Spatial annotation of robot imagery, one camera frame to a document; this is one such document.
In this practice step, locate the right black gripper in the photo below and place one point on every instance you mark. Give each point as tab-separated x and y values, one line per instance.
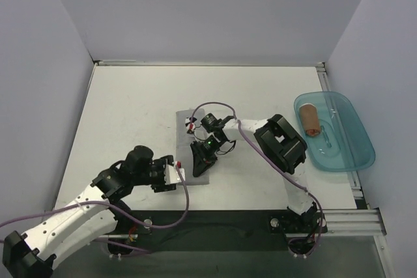
202	153

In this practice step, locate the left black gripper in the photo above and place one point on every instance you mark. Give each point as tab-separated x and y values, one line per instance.
163	187

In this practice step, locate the grey towel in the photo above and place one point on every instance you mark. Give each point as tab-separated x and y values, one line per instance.
183	152

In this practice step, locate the orange brown bear towel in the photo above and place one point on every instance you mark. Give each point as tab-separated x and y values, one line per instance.
310	120

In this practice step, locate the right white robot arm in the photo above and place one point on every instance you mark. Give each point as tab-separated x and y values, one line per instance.
279	144

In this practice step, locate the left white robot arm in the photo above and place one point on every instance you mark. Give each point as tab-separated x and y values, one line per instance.
25	256

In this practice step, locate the teal plastic tray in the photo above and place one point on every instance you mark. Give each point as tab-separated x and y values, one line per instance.
327	151

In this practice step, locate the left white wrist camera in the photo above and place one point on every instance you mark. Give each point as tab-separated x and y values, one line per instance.
174	173

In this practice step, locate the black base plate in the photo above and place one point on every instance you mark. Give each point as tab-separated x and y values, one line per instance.
216	231

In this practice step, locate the aluminium front frame rail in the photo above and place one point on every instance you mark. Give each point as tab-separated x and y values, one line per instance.
99	218

